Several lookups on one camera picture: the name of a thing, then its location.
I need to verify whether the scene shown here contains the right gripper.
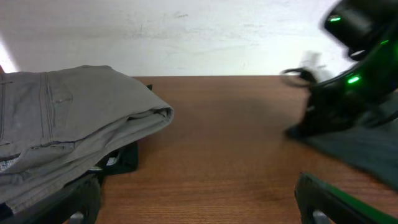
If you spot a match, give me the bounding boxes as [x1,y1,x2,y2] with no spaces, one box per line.
[285,80,386,138]

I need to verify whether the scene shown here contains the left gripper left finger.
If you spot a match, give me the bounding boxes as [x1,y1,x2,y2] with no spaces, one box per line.
[1,174,101,224]

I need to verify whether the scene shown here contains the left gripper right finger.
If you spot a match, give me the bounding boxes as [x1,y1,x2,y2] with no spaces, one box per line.
[294,172,397,224]

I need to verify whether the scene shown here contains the black Nike t-shirt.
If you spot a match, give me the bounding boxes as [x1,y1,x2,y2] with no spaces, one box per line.
[298,116,397,190]

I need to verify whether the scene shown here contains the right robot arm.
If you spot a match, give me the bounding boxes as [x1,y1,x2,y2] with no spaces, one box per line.
[281,0,397,138]

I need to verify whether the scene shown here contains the folded black garment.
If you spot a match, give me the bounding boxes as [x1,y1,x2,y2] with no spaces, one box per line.
[87,95,154,175]

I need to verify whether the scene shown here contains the folded grey trousers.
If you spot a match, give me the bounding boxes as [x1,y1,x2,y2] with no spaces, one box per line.
[1,65,174,214]

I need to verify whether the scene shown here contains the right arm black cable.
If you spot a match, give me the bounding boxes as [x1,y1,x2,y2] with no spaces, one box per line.
[279,67,318,90]

